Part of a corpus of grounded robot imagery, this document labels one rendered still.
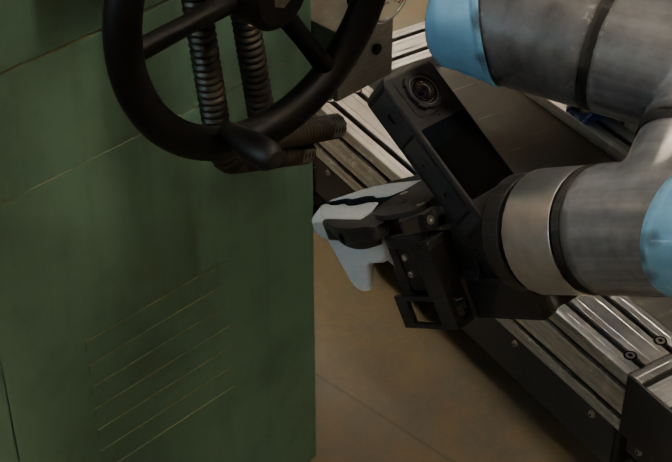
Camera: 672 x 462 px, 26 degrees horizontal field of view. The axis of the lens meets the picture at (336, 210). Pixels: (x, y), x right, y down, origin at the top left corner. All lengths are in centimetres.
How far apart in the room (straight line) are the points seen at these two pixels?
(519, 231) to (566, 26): 12
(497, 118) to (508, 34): 121
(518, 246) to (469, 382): 111
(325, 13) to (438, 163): 60
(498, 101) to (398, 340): 38
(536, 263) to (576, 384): 91
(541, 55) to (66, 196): 59
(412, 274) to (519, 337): 87
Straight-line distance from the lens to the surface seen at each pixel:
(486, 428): 188
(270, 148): 110
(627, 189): 79
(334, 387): 193
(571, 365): 173
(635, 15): 84
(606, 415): 171
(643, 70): 83
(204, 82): 120
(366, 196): 99
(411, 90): 90
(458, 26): 87
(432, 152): 88
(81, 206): 134
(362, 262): 98
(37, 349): 139
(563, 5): 85
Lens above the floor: 134
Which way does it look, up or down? 37 degrees down
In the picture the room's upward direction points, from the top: straight up
